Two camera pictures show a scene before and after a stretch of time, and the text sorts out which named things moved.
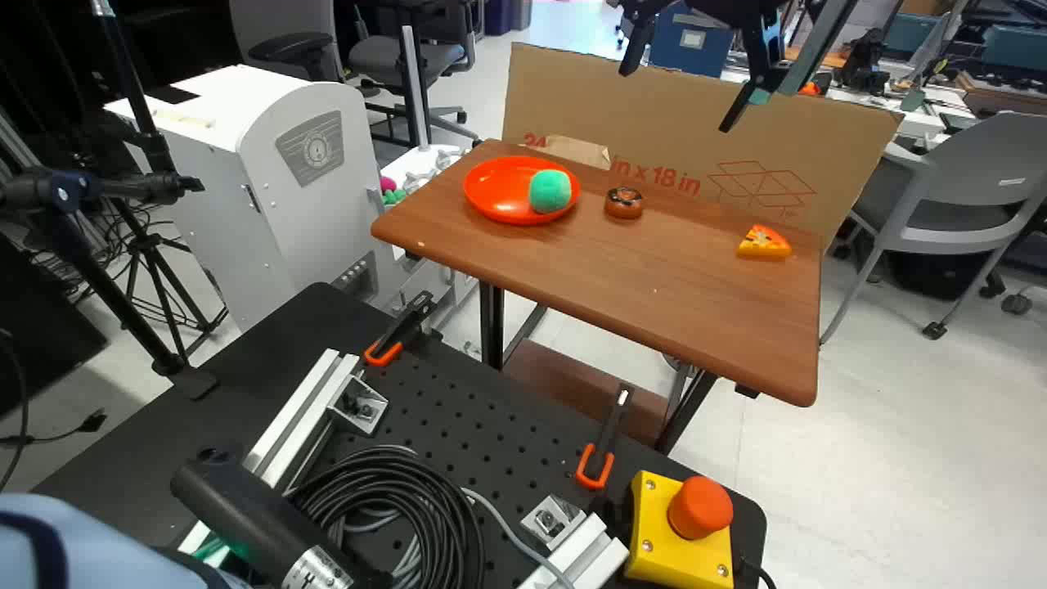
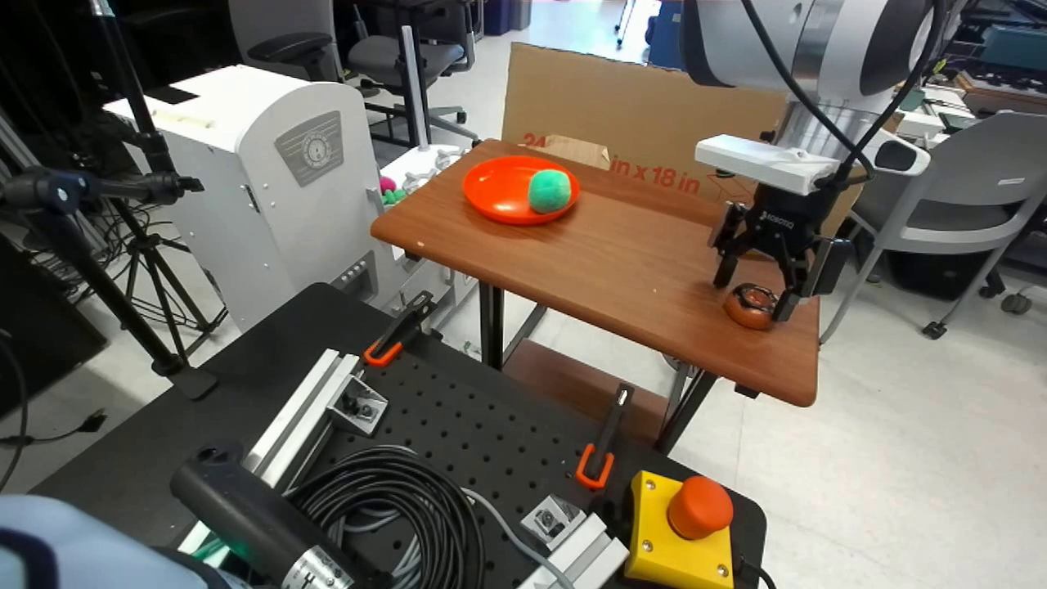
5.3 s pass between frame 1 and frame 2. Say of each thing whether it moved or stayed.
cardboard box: stayed
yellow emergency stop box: stayed
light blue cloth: stayed
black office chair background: stayed
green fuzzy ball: stayed
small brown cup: moved
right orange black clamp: stayed
